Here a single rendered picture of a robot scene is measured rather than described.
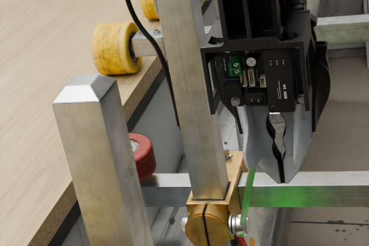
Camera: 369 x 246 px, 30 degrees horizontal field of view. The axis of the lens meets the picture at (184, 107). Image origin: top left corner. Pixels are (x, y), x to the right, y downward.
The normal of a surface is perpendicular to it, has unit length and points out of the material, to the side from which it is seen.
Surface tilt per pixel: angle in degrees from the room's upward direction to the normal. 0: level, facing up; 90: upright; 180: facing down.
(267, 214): 0
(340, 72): 0
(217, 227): 90
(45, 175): 0
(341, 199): 90
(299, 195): 90
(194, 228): 90
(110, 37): 42
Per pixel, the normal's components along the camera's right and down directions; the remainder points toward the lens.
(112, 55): -0.26, 0.31
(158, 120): 0.96, -0.04
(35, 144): -0.16, -0.89
